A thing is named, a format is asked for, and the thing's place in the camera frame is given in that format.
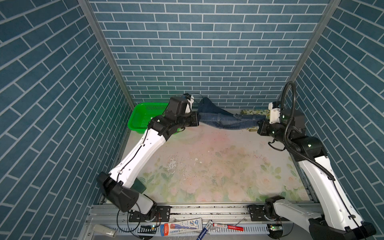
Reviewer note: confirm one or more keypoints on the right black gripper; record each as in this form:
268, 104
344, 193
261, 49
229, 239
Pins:
262, 126

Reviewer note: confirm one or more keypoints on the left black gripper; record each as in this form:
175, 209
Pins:
194, 118

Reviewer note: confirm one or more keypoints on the yellow floral skirt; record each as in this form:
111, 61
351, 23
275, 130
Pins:
255, 112

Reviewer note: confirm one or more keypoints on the dark navy skirt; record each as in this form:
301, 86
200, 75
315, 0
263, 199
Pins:
212, 115

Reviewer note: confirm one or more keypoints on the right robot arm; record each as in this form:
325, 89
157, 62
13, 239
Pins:
339, 220

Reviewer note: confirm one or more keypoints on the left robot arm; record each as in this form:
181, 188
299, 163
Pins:
117, 184

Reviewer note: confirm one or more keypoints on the green plastic basket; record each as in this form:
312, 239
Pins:
143, 114

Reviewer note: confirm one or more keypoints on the red blue toothpaste box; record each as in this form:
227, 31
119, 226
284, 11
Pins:
181, 227

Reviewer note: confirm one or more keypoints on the red marker pen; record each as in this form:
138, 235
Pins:
229, 227

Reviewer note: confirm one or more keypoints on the blue marker pen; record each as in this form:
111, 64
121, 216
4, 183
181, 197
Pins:
205, 230

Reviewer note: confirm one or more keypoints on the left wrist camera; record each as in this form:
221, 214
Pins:
190, 100

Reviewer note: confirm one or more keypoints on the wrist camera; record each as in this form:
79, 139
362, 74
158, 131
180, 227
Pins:
275, 112
190, 100

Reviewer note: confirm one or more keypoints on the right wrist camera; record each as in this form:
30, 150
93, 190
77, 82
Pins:
275, 112

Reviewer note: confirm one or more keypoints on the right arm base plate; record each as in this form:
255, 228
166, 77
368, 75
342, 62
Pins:
257, 214

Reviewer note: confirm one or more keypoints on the aluminium rail frame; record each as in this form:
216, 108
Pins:
234, 214

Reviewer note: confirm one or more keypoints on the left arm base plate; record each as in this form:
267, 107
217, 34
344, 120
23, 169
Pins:
158, 214

